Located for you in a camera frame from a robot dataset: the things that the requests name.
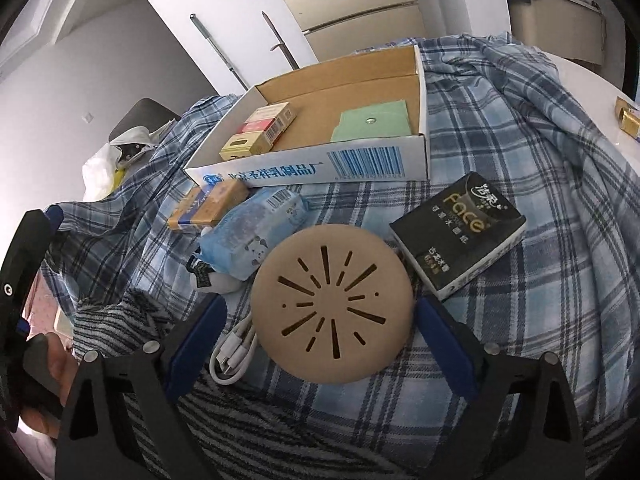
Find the green card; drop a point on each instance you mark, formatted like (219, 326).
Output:
(370, 127)

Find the white wall switch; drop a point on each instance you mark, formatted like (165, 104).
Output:
(88, 116)

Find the white plush with black tag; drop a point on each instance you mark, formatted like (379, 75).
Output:
(220, 282)

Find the black tissue pack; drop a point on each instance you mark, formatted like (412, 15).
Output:
(460, 230)

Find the blue plaid cloth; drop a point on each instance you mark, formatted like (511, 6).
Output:
(525, 360)

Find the person's left hand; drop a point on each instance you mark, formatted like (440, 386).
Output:
(65, 370)

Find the grey chair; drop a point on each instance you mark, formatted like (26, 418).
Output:
(145, 115)

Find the grey striped cloth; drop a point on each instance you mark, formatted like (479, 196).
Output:
(300, 440)

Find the light blue tissue pack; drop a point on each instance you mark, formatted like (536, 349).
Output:
(250, 230)

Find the yellow cigarette pack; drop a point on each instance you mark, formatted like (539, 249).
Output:
(242, 146)

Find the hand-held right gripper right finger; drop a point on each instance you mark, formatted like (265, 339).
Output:
(445, 345)

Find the red cigarette pack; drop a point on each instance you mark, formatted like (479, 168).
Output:
(260, 126)

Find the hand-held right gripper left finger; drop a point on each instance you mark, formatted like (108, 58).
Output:
(195, 345)

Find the gold cigarette pack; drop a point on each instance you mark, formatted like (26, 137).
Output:
(629, 120)

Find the gold refrigerator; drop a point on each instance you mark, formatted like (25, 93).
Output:
(350, 10)

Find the white plastic bag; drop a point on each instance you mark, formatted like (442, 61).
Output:
(100, 165)

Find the round beige slotted disc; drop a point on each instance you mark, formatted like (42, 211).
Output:
(330, 305)

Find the beige bathroom cabinet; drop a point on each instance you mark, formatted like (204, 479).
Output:
(555, 30)

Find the white cardboard box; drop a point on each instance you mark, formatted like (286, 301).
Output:
(300, 165)

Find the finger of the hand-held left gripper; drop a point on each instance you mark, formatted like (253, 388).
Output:
(20, 260)

